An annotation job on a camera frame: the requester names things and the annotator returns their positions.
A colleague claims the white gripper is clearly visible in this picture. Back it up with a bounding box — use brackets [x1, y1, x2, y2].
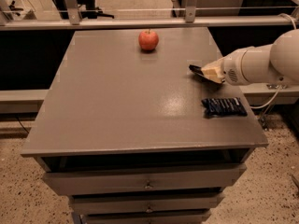
[201, 45, 282, 86]

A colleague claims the black chocolate rxbar wrapper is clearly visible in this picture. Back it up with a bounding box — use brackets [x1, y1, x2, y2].
[189, 64, 223, 84]

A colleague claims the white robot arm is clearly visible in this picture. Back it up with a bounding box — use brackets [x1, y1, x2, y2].
[201, 29, 299, 86]

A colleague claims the blue blueberry rxbar wrapper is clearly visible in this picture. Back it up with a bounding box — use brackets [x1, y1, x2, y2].
[201, 97, 248, 118]

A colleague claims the red apple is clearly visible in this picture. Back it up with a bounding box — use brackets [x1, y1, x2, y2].
[138, 29, 159, 51]

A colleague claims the top grey drawer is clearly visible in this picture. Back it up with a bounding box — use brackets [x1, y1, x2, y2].
[43, 163, 246, 196]

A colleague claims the grey drawer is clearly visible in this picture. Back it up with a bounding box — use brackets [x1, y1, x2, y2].
[85, 210, 210, 224]
[43, 163, 246, 196]
[70, 192, 224, 215]

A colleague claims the grey drawer cabinet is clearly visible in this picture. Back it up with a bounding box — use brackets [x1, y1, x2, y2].
[20, 26, 269, 224]

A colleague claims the middle grey drawer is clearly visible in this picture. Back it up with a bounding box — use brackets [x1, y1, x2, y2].
[70, 192, 224, 215]

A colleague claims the bottom grey drawer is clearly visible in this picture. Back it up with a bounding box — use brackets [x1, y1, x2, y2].
[85, 210, 210, 224]

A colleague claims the metal railing frame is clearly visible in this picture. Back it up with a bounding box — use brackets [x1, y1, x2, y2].
[1, 0, 299, 31]

